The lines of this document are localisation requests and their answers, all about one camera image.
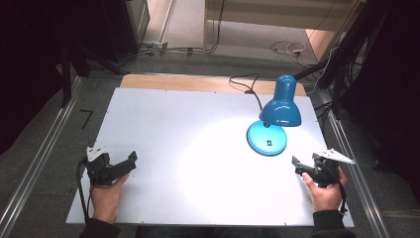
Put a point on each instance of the person's right hand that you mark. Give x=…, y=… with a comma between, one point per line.
x=327, y=198

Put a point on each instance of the person's legs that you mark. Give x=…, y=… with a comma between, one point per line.
x=208, y=232

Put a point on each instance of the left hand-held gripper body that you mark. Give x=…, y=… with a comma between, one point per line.
x=98, y=162

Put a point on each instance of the aluminium floor rail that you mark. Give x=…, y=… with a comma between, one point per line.
x=166, y=20
x=36, y=155
x=360, y=185

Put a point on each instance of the black metal stand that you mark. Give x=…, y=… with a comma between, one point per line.
x=343, y=56
x=66, y=79

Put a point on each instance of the dark cabinet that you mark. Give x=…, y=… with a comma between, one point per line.
x=128, y=23

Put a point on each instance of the blue desk lamp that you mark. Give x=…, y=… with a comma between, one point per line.
x=280, y=110

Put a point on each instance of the dark curtain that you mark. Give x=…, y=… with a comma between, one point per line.
x=393, y=82
x=26, y=66

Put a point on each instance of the grey power strip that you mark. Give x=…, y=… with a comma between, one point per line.
x=155, y=46

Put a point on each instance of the person's left hand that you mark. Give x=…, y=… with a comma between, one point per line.
x=105, y=200

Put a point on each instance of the light wooden furniture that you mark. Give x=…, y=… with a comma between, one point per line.
x=274, y=13

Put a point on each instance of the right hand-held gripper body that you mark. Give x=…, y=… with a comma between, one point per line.
x=325, y=172

